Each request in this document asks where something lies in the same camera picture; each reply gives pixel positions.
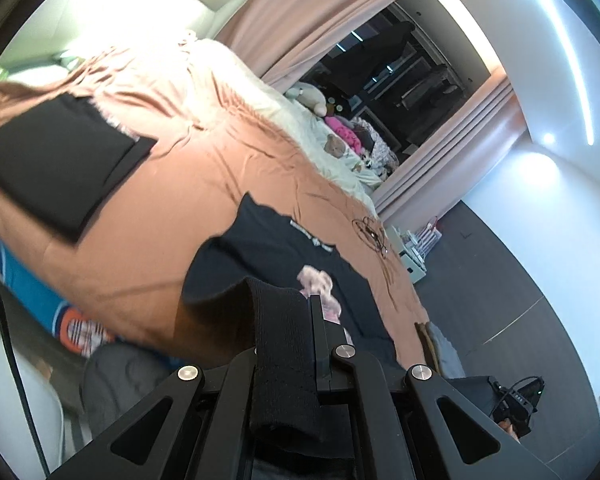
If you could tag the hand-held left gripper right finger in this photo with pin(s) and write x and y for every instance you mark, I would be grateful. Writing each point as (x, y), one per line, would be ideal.
(325, 360)

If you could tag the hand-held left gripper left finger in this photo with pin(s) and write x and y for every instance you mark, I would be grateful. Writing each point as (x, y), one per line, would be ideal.
(230, 385)

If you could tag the black bear print T-shirt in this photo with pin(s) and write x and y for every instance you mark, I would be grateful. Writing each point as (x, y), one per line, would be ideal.
(260, 260)

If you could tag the person's right hand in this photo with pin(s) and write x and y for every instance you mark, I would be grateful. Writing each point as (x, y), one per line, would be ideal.
(509, 427)

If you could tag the folded grey garment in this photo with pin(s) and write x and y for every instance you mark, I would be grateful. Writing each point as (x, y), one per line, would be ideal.
(445, 350)

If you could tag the folded tan garment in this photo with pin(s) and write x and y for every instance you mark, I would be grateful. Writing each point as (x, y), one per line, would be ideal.
(425, 340)

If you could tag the person's leg in grey pants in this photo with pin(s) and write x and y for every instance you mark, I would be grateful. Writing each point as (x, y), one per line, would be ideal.
(125, 385)

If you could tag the white nightstand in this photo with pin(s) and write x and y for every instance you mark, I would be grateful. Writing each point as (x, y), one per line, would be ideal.
(411, 260)

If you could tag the small brown teddy bear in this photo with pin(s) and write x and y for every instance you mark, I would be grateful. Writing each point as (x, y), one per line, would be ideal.
(336, 146)

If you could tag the floral blanket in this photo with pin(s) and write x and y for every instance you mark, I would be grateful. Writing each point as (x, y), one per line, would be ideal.
(377, 147)

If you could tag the orange blanket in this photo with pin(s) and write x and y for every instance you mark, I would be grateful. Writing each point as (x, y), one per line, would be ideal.
(180, 170)

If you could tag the pink cloth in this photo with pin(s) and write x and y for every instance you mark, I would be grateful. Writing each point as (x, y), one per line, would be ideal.
(342, 130)

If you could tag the cream duvet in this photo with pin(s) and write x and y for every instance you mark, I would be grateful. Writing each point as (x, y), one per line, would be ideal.
(280, 105)

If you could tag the cream plush toy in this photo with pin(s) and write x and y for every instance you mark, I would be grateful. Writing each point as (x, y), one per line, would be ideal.
(307, 97)

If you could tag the round ceiling light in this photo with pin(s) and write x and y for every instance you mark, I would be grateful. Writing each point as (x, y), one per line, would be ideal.
(547, 138)

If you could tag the folded black cloth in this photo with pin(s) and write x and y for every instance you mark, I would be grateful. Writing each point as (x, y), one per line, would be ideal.
(55, 160)

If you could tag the ceiling strip light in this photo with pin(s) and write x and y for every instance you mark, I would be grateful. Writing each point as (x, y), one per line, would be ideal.
(560, 50)

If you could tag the white padded headboard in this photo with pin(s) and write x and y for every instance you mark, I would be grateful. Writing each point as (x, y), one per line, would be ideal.
(105, 5)

